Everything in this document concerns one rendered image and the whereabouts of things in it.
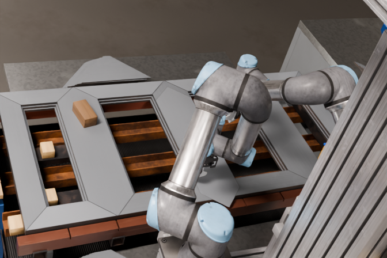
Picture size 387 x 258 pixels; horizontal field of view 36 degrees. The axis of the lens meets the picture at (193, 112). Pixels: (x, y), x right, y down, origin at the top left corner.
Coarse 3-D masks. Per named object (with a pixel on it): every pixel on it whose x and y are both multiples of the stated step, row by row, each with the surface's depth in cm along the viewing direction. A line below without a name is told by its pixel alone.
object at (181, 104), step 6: (162, 102) 273; (168, 102) 274; (174, 102) 275; (180, 102) 276; (186, 102) 277; (192, 102) 278; (162, 108) 270; (168, 108) 271; (174, 108) 272; (180, 108) 273; (186, 108) 273; (192, 108) 274
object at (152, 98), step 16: (128, 96) 271; (144, 96) 275; (192, 96) 285; (160, 112) 269; (64, 128) 248; (320, 128) 288; (32, 144) 239; (64, 144) 244; (176, 144) 254; (80, 176) 230; (16, 192) 219; (80, 192) 226; (256, 192) 244; (272, 192) 248; (80, 224) 214
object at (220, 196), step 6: (204, 192) 237; (210, 192) 238; (216, 192) 238; (222, 192) 239; (228, 192) 240; (234, 192) 241; (210, 198) 235; (216, 198) 236; (222, 198) 237; (228, 198) 237
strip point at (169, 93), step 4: (168, 88) 282; (164, 92) 279; (168, 92) 279; (172, 92) 280; (176, 92) 281; (160, 96) 276; (164, 96) 276; (168, 96) 277; (172, 96) 278; (176, 96) 278; (180, 96) 279; (184, 96) 280; (188, 96) 280; (156, 100) 273
